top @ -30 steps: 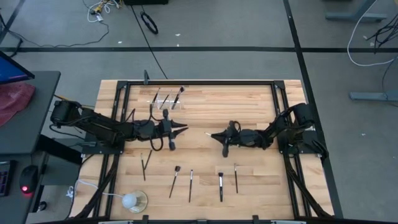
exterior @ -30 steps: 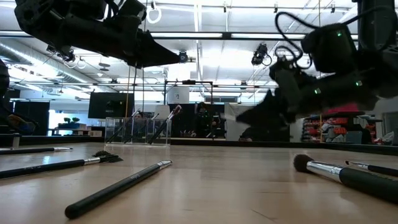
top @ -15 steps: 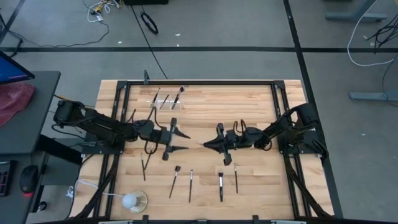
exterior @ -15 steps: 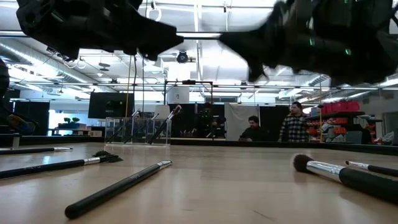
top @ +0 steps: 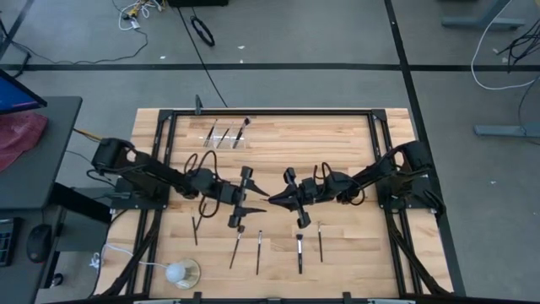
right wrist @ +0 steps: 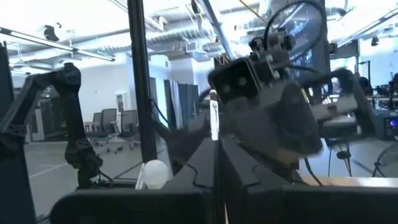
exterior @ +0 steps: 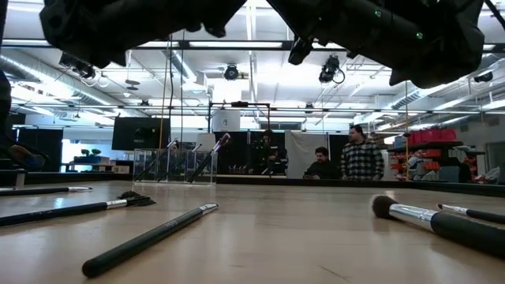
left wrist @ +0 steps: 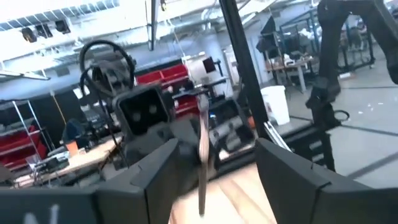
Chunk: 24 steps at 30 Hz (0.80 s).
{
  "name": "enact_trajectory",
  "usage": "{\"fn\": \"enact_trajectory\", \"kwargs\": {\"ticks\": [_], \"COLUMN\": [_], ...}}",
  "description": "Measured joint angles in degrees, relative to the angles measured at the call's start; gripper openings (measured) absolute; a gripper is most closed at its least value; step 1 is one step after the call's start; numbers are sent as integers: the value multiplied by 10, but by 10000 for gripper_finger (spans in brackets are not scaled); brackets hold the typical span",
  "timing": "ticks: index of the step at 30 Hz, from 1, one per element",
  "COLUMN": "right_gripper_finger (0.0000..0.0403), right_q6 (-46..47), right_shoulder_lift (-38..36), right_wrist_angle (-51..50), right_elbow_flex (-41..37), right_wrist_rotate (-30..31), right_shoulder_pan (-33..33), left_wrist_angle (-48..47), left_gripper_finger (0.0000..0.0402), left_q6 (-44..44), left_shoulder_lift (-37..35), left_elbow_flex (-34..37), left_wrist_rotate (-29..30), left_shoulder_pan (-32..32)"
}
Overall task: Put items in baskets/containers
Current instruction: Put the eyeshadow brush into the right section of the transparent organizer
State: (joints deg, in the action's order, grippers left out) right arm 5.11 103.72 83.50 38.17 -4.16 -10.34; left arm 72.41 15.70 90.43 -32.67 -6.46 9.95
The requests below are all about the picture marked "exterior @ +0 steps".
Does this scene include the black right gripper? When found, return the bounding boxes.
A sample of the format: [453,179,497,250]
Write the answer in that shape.
[267,0,356,66]

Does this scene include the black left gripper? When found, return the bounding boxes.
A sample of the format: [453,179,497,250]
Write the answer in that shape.
[157,0,248,39]

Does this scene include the thin black makeup brush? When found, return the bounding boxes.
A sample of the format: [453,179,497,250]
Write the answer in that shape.
[0,185,94,197]

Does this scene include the black fan makeup brush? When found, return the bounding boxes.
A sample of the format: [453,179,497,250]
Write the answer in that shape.
[0,190,157,228]

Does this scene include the large powder makeup brush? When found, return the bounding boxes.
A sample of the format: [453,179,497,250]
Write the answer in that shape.
[371,194,505,260]

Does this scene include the black partition panel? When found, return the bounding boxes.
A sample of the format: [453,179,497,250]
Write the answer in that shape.
[215,131,286,176]
[329,133,350,166]
[16,128,64,173]

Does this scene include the white sign box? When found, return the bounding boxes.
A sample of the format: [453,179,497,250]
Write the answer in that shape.
[211,110,241,133]

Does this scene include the white backdrop curtain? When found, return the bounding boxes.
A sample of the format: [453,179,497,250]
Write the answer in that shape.
[284,129,330,179]

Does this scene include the person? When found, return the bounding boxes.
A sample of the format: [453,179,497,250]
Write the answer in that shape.
[301,146,341,181]
[339,124,386,181]
[252,129,290,176]

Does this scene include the black ceiling light cluster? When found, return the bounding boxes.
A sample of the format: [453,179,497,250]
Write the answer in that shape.
[58,53,97,80]

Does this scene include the white table lamp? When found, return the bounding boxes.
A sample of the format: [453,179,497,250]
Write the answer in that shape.
[196,133,218,173]

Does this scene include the black monitor screen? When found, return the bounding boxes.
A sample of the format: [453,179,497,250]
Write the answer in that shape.
[111,116,171,151]

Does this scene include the clear acrylic brush organizer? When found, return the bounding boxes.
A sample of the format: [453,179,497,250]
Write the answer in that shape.
[133,148,219,185]

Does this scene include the red storage bins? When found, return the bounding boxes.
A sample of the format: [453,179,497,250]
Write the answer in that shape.
[408,128,458,146]

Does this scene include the dark storage shelf rack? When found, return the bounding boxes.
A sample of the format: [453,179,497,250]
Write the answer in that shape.
[386,140,487,184]

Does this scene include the long black makeup brush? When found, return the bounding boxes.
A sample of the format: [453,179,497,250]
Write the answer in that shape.
[81,202,219,279]

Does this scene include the black ceiling camera with cable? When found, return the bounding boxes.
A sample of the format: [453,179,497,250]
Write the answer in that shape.
[318,54,346,84]

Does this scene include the black ceiling light rail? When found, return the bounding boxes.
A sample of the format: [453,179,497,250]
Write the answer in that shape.
[0,38,505,52]

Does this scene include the round black ceiling camera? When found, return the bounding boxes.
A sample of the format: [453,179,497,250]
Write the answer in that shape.
[223,64,240,81]

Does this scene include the black metal frame stand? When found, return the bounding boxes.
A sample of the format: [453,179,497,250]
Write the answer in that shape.
[208,101,272,177]

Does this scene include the black table edge rail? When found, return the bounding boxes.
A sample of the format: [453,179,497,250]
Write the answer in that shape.
[0,169,505,198]

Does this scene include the silver ventilation duct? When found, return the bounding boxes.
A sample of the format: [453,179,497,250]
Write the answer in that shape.
[0,53,119,118]

